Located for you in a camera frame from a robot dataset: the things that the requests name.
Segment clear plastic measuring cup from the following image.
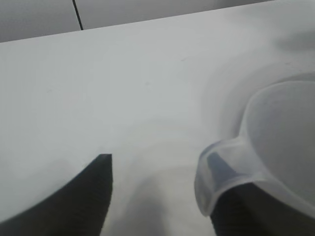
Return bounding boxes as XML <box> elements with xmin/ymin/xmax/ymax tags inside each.
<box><xmin>194</xmin><ymin>80</ymin><xmax>315</xmax><ymax>219</ymax></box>

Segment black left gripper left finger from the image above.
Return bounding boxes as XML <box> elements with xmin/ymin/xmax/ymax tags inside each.
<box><xmin>0</xmin><ymin>154</ymin><xmax>113</xmax><ymax>236</ymax></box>

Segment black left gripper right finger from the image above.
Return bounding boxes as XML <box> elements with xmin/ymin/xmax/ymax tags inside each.
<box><xmin>206</xmin><ymin>151</ymin><xmax>315</xmax><ymax>236</ymax></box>

